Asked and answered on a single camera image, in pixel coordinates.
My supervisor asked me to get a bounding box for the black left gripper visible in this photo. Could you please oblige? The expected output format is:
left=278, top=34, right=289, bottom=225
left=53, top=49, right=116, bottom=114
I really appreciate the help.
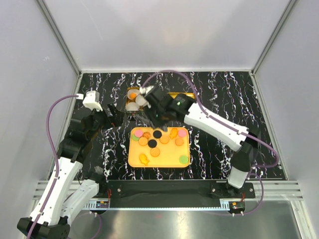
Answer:
left=88, top=102, right=125, bottom=139

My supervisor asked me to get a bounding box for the orange swirl cookie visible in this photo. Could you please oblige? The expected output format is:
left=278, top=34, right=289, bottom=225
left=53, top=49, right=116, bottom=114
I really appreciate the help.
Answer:
left=130, top=93, right=137, bottom=99

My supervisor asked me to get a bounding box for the tan round biscuit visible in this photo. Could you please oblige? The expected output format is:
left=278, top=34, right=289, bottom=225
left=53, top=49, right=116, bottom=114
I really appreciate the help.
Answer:
left=159, top=135, right=169, bottom=144
left=139, top=136, right=148, bottom=146
left=150, top=147, right=160, bottom=157

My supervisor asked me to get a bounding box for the orange fish cookie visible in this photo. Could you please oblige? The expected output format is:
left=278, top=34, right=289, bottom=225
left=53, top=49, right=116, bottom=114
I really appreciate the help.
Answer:
left=139, top=153, right=149, bottom=166

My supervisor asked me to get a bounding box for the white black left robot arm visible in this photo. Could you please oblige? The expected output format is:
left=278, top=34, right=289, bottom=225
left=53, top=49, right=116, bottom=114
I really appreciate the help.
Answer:
left=17, top=104, right=125, bottom=239

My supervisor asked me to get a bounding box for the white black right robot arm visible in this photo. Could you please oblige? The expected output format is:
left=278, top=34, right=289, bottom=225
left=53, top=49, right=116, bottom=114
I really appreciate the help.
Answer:
left=139, top=86, right=259, bottom=198

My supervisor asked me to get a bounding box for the orange flower cookie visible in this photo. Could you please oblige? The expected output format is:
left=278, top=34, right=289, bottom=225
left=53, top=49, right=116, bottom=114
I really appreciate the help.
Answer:
left=143, top=132, right=152, bottom=139

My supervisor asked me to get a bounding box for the pink sandwich cookie left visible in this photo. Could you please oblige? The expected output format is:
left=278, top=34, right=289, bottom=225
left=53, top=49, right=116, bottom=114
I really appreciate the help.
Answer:
left=134, top=129, right=144, bottom=137

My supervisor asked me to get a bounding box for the pink sandwich cookie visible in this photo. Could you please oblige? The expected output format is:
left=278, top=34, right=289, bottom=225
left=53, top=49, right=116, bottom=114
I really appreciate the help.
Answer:
left=134, top=129, right=144, bottom=137
left=178, top=128, right=187, bottom=137

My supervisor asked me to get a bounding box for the green christmas cookie tin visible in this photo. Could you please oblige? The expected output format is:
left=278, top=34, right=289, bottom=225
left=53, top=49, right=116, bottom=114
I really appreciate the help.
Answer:
left=125, top=87, right=148, bottom=119

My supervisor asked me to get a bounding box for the white paper cup front-left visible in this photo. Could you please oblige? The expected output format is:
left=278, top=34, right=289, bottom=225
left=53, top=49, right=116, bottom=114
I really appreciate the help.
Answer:
left=126, top=102, right=140, bottom=112

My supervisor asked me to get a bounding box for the yellow chick cookie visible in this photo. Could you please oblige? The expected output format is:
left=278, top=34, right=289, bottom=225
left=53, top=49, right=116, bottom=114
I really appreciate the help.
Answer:
left=169, top=128, right=178, bottom=139

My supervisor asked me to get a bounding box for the green sandwich cookie left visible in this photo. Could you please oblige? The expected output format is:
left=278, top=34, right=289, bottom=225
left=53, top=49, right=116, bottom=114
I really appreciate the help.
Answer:
left=132, top=134, right=140, bottom=141

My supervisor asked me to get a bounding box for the green sandwich cookie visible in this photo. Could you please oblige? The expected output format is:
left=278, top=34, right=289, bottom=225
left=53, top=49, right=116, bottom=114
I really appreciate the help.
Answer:
left=132, top=134, right=140, bottom=141
left=179, top=155, right=189, bottom=164

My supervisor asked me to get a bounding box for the yellow plastic tray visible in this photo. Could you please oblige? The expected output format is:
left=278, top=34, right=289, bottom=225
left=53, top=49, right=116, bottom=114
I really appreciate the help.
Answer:
left=128, top=127, right=190, bottom=168

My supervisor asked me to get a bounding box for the white paper cup centre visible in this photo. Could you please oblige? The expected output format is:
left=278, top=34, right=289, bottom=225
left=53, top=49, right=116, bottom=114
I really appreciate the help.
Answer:
left=135, top=94, right=147, bottom=106

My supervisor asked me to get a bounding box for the white paper cup back-left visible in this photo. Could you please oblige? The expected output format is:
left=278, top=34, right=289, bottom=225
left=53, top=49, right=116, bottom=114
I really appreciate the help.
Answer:
left=127, top=89, right=140, bottom=100

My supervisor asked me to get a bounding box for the pink sandwich cookie right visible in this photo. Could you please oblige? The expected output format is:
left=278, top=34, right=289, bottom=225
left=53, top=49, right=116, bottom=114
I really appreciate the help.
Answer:
left=178, top=128, right=187, bottom=137

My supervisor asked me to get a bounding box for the orange shell cookie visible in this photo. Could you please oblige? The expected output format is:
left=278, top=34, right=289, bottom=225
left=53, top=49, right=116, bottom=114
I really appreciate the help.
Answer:
left=175, top=138, right=184, bottom=146

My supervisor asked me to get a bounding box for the green sandwich cookie right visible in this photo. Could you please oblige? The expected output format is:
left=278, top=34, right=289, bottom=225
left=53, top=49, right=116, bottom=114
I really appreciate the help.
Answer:
left=179, top=155, right=189, bottom=164

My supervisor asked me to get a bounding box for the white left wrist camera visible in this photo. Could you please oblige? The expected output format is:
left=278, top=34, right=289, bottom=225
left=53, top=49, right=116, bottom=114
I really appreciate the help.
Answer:
left=76, top=91, right=103, bottom=112

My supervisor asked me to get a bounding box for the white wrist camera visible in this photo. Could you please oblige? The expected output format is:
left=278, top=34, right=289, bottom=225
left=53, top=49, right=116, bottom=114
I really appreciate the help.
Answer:
left=76, top=91, right=103, bottom=112
left=139, top=86, right=154, bottom=96

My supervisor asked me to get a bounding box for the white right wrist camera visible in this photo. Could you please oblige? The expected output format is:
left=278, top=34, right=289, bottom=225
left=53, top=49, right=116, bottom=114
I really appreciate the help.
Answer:
left=139, top=86, right=154, bottom=96

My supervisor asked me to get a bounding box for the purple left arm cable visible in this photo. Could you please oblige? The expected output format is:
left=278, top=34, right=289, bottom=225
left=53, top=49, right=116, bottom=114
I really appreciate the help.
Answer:
left=26, top=95, right=103, bottom=239

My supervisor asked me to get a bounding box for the aluminium frame rail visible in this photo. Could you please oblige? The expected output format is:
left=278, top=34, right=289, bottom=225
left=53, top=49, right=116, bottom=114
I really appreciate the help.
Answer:
left=34, top=180, right=303, bottom=213

